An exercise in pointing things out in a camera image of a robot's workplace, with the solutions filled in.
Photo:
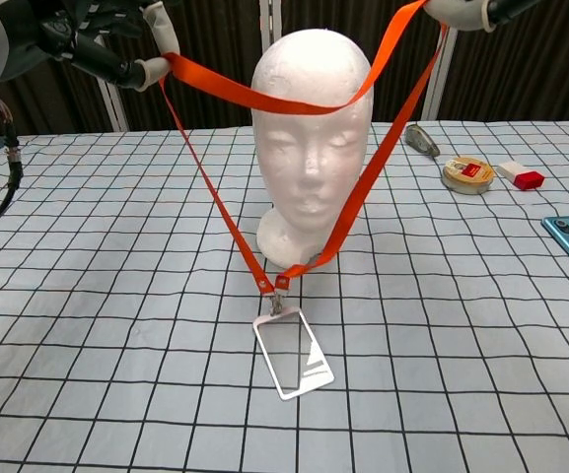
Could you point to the round gold tin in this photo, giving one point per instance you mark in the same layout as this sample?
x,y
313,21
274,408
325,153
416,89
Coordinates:
x,y
466,175

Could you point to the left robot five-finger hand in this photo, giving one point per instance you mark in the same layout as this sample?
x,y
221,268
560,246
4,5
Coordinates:
x,y
92,54

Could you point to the grey metal oblong tool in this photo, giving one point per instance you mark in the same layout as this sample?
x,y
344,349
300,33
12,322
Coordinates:
x,y
419,138

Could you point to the clear badge holder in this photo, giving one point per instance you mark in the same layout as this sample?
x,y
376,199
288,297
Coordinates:
x,y
319,375

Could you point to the checkered white tablecloth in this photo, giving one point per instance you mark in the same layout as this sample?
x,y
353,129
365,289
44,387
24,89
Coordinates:
x,y
92,345

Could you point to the white screen frame post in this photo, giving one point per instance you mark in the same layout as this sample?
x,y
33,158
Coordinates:
x,y
114,108
437,88
270,20

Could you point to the white and red small box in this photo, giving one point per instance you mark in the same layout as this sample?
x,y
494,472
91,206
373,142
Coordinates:
x,y
528,180

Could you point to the black screen fabric panel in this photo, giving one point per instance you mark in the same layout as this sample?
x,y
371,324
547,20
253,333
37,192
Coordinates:
x,y
323,15
215,29
525,69
57,108

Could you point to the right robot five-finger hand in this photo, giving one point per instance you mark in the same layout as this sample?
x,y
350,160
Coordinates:
x,y
461,12

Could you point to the white foam mannequin head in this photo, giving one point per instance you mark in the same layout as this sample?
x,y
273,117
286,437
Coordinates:
x,y
313,162

